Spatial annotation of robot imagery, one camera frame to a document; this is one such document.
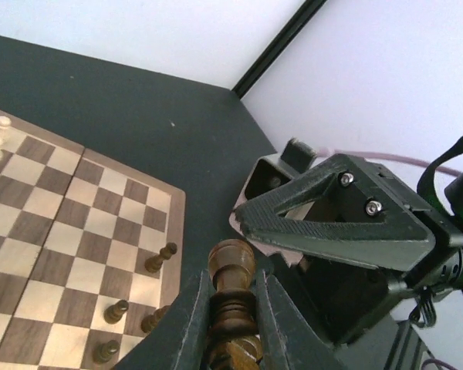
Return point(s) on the dark queen piece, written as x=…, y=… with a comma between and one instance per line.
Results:
x=233, y=341

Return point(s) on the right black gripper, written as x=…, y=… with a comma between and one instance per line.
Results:
x=373, y=237

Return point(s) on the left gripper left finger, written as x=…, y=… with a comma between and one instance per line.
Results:
x=178, y=341

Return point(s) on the wooden chess board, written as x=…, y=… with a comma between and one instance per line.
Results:
x=75, y=230

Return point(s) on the white chess piece rook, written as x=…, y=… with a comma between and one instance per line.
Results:
x=5, y=126

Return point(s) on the dark pawn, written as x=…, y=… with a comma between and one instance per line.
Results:
x=115, y=312
x=105, y=351
x=153, y=264

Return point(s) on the dark bishop piece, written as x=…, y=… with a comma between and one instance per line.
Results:
x=149, y=323

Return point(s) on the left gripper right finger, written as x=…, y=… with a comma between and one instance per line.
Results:
x=288, y=342

